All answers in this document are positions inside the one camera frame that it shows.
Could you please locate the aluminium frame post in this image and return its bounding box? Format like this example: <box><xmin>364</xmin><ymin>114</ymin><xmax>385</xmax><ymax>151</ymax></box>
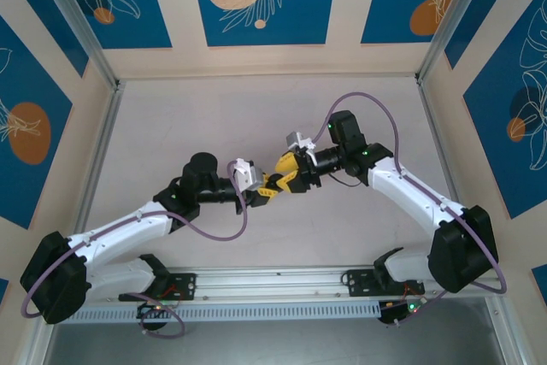
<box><xmin>30</xmin><ymin>0</ymin><xmax>125</xmax><ymax>92</ymax></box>
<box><xmin>415</xmin><ymin>0</ymin><xmax>526</xmax><ymax>86</ymax></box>

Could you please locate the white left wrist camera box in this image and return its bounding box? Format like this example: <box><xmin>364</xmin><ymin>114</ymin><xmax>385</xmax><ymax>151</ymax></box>
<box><xmin>232</xmin><ymin>158</ymin><xmax>267</xmax><ymax>191</ymax></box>

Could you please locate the aluminium lower frame rail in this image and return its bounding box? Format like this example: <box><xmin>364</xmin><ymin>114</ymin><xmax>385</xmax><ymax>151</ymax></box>
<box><xmin>16</xmin><ymin>317</ymin><xmax>59</xmax><ymax>365</ymax></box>
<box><xmin>485</xmin><ymin>296</ymin><xmax>531</xmax><ymax>365</ymax></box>

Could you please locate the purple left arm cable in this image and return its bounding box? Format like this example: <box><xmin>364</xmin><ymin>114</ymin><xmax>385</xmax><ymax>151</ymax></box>
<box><xmin>21</xmin><ymin>161</ymin><xmax>249</xmax><ymax>338</ymax></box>

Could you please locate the grey slotted cable duct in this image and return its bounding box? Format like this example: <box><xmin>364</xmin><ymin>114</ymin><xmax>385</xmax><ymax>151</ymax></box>
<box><xmin>68</xmin><ymin>301</ymin><xmax>381</xmax><ymax>323</ymax></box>

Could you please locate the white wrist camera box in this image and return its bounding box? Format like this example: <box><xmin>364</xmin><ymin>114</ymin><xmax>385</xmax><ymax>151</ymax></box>
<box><xmin>232</xmin><ymin>158</ymin><xmax>267</xmax><ymax>191</ymax></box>
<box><xmin>285</xmin><ymin>131</ymin><xmax>315</xmax><ymax>155</ymax></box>

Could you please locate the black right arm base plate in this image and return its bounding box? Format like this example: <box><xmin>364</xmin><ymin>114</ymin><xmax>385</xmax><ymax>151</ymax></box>
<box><xmin>344</xmin><ymin>268</ymin><xmax>426</xmax><ymax>297</ymax></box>

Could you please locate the aluminium table side rail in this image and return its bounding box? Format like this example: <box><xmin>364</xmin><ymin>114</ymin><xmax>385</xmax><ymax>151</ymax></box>
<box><xmin>416</xmin><ymin>76</ymin><xmax>469</xmax><ymax>212</ymax></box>
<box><xmin>70</xmin><ymin>80</ymin><xmax>127</xmax><ymax>240</ymax></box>

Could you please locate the wide aluminium base rail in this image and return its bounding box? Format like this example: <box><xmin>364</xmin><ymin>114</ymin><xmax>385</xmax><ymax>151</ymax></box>
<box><xmin>89</xmin><ymin>264</ymin><xmax>508</xmax><ymax>309</ymax></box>

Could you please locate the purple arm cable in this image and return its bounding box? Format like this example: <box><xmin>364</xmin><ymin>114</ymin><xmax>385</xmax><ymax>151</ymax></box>
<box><xmin>314</xmin><ymin>91</ymin><xmax>509</xmax><ymax>327</ymax></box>
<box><xmin>21</xmin><ymin>161</ymin><xmax>249</xmax><ymax>338</ymax></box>

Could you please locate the grey metal sheet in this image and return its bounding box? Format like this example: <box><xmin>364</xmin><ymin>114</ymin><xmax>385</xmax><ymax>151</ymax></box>
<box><xmin>42</xmin><ymin>321</ymin><xmax>514</xmax><ymax>365</ymax></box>

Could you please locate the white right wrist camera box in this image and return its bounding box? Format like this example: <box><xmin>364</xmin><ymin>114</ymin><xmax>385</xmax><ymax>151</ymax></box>
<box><xmin>285</xmin><ymin>131</ymin><xmax>315</xmax><ymax>155</ymax></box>

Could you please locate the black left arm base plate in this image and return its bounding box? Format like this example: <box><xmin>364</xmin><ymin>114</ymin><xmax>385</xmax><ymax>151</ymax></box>
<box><xmin>118</xmin><ymin>273</ymin><xmax>197</xmax><ymax>303</ymax></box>

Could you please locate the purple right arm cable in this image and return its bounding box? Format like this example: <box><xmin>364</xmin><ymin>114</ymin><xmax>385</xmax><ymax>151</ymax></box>
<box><xmin>314</xmin><ymin>91</ymin><xmax>509</xmax><ymax>327</ymax></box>

